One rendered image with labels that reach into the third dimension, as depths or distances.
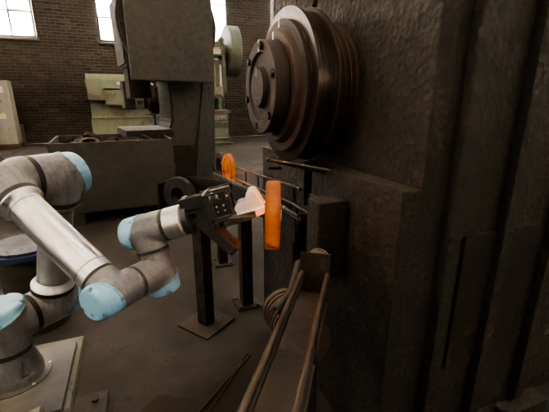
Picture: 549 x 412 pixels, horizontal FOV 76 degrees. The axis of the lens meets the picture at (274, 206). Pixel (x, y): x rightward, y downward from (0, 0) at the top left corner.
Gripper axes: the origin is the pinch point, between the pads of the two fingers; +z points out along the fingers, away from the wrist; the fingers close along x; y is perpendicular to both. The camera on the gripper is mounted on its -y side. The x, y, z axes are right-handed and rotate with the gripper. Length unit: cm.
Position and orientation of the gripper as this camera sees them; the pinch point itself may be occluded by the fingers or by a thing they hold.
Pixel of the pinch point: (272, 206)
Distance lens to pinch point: 79.4
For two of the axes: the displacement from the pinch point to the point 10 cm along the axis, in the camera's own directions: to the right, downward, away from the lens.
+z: 9.6, -2.4, -1.0
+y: -2.6, -9.2, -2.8
